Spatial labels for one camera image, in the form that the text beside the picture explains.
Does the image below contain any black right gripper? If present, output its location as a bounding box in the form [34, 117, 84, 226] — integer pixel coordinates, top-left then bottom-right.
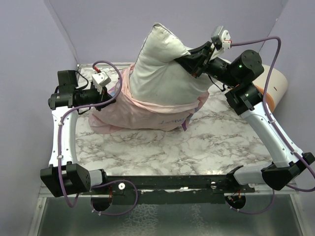
[173, 41, 240, 89]

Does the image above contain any pink snowflake pillowcase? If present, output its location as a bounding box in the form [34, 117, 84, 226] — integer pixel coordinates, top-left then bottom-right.
[89, 64, 209, 134]

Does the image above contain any white pillow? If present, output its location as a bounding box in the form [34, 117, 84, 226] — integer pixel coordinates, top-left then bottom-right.
[129, 23, 211, 106]

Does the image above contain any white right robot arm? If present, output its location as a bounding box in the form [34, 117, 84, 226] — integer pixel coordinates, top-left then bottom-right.
[175, 42, 315, 192]

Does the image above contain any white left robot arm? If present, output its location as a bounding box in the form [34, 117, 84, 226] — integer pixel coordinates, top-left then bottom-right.
[40, 70, 115, 197]

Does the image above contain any beige orange yellow cylinder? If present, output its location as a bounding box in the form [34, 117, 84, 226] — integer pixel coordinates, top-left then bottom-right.
[253, 64, 288, 113]

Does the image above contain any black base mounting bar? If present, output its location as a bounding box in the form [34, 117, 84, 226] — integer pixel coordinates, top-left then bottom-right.
[82, 175, 254, 205]

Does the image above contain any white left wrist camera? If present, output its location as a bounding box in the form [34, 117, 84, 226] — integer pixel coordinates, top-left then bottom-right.
[92, 71, 111, 94]

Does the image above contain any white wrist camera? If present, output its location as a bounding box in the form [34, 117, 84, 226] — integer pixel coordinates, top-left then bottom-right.
[92, 71, 111, 94]
[211, 26, 232, 51]

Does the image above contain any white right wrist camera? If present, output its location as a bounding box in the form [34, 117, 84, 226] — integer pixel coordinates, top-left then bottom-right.
[211, 26, 232, 51]

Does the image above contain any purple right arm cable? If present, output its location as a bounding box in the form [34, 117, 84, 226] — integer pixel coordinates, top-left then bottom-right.
[230, 36, 315, 214]

